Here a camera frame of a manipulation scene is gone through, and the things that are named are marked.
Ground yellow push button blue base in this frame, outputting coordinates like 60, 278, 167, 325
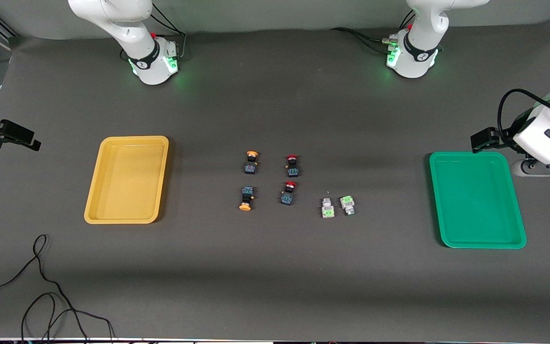
243, 150, 260, 175
238, 186, 257, 212

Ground green plastic tray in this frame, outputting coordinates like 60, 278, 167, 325
429, 151, 527, 249

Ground yellow plastic tray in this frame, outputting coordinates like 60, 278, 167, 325
84, 136, 169, 225

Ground red push button blue base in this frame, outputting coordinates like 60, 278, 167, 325
284, 154, 302, 179
279, 181, 299, 207

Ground black left arm wrist cable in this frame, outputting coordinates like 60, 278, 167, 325
497, 88, 550, 145

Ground thin black cable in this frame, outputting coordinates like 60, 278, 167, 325
21, 292, 89, 343
0, 234, 116, 343

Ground black left arm base cables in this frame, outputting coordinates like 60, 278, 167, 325
329, 10, 416, 54

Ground black arm base cables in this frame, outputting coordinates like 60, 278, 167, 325
329, 10, 416, 54
147, 4, 188, 62

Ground black right arm base cables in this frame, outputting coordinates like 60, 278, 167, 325
147, 4, 188, 62

